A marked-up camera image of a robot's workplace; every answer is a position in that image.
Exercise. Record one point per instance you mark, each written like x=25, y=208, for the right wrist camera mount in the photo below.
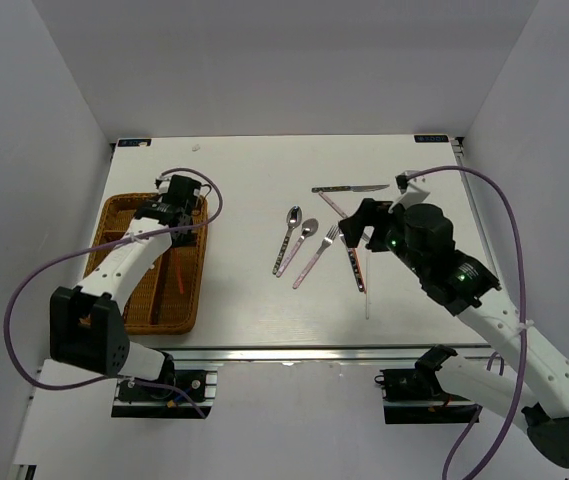
x=411, y=191

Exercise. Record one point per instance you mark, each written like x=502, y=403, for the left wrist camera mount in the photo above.
x=162, y=183

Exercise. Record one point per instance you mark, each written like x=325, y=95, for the dark handled spoon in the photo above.
x=293, y=219

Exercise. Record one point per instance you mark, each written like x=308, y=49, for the orange chopstick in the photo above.
x=353, y=255
x=178, y=270

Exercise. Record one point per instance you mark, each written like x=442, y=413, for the pink handled table knife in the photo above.
x=339, y=211

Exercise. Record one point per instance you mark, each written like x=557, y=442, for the white chopstick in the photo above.
x=367, y=285

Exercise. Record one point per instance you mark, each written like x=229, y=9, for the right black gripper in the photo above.
x=371, y=214

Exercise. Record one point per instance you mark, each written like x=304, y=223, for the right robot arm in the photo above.
x=421, y=237

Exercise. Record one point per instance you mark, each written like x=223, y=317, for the dark handled table knife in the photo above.
x=349, y=188

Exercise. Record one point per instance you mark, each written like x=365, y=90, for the blue table label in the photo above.
x=134, y=143
x=430, y=138

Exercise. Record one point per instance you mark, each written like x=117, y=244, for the right blue table label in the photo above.
x=430, y=138

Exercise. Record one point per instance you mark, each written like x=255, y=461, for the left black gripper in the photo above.
x=183, y=241

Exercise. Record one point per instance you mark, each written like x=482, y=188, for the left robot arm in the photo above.
x=87, y=329

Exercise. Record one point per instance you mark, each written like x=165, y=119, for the aluminium table rail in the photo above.
x=469, y=181

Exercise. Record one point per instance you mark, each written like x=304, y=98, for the pink handled spoon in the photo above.
x=309, y=228

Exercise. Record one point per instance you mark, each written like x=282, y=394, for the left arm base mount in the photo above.
x=133, y=401

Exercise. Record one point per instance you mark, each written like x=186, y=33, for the orange chopstick under fork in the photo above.
x=353, y=255

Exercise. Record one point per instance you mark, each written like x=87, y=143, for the pink handled fork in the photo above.
x=327, y=241

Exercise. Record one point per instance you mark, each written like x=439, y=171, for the left blue table label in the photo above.
x=134, y=143

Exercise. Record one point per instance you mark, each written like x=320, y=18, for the brown wicker cutlery tray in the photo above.
x=156, y=307

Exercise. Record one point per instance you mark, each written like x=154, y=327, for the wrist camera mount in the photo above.
x=162, y=183
x=411, y=191

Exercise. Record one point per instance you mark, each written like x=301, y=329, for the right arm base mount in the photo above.
x=407, y=400

